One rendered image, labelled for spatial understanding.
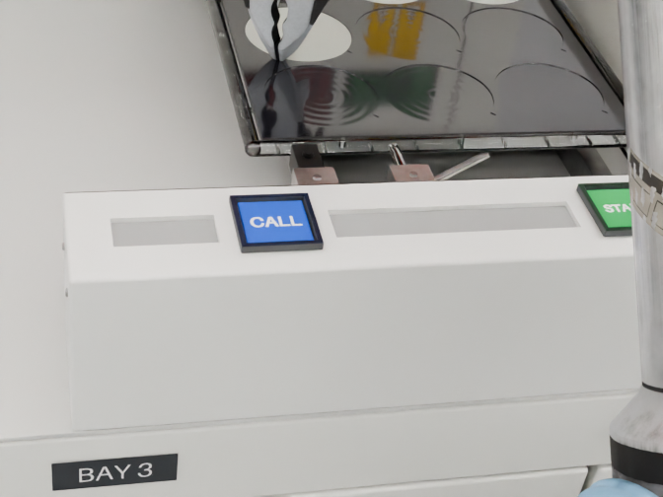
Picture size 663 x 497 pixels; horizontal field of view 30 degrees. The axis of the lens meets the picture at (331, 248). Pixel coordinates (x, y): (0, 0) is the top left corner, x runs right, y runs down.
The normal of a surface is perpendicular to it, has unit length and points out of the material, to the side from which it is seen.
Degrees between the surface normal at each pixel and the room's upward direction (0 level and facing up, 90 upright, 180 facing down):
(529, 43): 0
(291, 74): 0
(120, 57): 0
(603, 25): 90
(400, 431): 90
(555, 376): 90
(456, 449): 90
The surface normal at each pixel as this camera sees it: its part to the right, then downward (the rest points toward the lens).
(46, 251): 0.11, -0.77
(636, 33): -0.92, 0.08
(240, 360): 0.21, 0.64
